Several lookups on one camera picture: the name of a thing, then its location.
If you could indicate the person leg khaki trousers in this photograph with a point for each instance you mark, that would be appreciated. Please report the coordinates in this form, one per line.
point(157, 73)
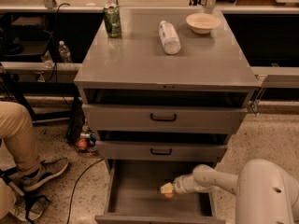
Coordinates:
point(17, 132)

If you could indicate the green soda can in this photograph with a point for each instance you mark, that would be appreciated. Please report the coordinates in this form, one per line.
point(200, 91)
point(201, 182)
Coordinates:
point(112, 20)

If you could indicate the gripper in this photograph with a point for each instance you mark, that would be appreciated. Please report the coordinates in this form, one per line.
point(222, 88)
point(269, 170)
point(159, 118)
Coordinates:
point(179, 185)

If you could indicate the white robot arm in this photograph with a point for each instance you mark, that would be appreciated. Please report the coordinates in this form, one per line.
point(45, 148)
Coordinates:
point(264, 192)

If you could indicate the red apple on floor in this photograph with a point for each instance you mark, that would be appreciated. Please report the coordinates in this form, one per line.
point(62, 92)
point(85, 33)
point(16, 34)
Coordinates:
point(82, 144)

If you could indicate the grey sneaker upper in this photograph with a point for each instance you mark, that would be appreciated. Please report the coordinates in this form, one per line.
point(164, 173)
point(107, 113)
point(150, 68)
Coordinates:
point(46, 172)

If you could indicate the white bowl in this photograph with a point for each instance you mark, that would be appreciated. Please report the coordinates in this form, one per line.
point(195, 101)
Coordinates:
point(202, 23)

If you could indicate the bottom grey drawer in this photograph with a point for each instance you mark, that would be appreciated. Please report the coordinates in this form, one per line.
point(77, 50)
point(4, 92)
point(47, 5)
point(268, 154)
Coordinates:
point(134, 196)

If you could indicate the grey drawer cabinet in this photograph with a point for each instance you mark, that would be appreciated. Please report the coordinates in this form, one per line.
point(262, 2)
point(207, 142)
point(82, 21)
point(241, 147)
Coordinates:
point(133, 69)

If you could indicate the clear plastic cup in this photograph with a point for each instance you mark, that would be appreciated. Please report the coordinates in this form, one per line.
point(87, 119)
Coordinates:
point(47, 60)

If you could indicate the grey drawer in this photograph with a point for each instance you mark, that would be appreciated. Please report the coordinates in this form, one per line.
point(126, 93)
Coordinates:
point(150, 151)
point(164, 119)
point(134, 196)

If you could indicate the top grey drawer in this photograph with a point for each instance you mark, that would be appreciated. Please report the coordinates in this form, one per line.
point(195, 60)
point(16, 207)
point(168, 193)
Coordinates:
point(164, 119)

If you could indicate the middle grey drawer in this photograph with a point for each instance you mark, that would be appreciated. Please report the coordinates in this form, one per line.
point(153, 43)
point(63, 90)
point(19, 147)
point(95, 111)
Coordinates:
point(150, 151)

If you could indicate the blue can on floor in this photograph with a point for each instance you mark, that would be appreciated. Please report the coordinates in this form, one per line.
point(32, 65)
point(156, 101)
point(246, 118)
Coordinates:
point(89, 137)

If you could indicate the standing water bottle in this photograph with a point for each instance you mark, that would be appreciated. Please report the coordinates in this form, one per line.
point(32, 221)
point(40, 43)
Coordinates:
point(64, 52)

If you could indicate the lying clear plastic bottle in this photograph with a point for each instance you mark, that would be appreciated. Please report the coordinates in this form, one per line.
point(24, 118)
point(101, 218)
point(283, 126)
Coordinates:
point(169, 38)

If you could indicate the orange fruit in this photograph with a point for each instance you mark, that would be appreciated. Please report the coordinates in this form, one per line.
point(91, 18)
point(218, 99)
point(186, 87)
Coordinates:
point(169, 195)

